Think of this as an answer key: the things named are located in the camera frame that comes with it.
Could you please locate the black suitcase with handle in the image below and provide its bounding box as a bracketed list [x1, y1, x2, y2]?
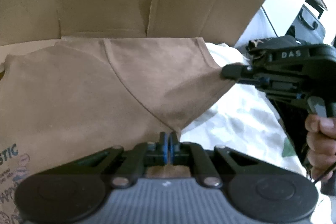
[286, 0, 327, 44]

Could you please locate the person's right hand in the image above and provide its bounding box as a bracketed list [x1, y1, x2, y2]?
[305, 114, 336, 180]

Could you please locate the white cable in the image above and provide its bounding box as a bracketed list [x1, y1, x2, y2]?
[261, 4, 280, 37]

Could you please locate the black folded garment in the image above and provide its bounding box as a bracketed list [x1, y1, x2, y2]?
[246, 35, 310, 168]

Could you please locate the cream bear print blanket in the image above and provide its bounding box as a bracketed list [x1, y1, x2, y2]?
[180, 41, 328, 204]

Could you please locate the brown t-shirt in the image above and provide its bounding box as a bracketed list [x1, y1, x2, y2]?
[1, 38, 234, 223]

